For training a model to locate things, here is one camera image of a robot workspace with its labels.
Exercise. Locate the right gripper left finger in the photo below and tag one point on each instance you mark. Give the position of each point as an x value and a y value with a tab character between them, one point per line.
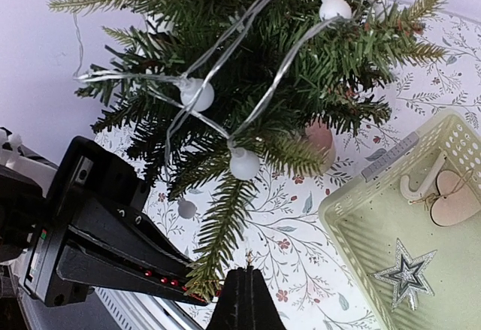
229	312

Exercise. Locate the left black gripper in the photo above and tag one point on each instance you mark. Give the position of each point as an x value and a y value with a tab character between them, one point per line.
92	217

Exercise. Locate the small green christmas tree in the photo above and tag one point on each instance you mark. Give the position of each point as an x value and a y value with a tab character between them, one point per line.
244	82

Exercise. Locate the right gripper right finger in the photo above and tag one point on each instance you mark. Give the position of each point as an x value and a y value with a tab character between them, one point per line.
261	312

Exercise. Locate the front aluminium rail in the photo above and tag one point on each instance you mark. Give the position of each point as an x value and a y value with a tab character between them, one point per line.
102	309

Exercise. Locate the floral white tablecloth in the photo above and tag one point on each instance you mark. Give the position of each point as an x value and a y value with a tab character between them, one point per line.
309	282

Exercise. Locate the pale green plastic basket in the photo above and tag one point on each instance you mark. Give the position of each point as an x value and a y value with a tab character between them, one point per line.
366	216

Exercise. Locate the silver glitter star ornament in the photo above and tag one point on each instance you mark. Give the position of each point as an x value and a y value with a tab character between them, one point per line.
407	276

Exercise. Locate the wooden heart ornament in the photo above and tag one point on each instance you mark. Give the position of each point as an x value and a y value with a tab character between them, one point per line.
454	201

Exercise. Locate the white ball light garland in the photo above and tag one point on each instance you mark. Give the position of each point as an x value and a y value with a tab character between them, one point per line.
225	82

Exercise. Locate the red berry ornament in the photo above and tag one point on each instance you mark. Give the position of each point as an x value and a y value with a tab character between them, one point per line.
174	287

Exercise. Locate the white candy cane ornament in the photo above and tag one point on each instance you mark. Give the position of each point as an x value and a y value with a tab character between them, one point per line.
422	189

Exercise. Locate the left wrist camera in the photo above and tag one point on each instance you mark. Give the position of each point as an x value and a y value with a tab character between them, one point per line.
25	180

